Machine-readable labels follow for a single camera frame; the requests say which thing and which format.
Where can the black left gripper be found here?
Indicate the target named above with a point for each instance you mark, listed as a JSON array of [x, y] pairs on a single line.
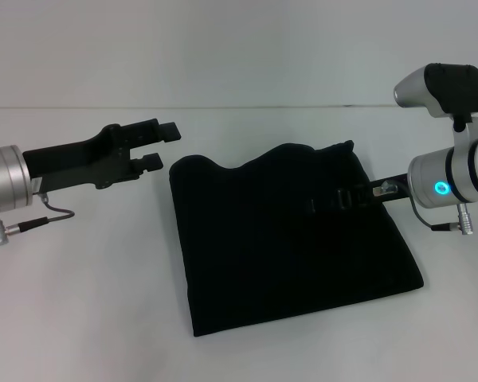
[[83, 159]]

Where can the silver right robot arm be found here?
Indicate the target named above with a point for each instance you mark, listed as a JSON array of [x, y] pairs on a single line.
[[454, 175]]

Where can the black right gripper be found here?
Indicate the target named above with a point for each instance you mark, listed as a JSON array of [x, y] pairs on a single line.
[[386, 189]]

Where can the black shirt with FREE print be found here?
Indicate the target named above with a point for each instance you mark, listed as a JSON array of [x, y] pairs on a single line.
[[287, 246]]

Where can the silver black-capped wrist camera box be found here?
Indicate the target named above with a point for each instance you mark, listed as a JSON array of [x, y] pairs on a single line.
[[438, 87]]

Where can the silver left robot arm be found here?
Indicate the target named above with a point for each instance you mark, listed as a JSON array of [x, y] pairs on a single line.
[[4, 183]]

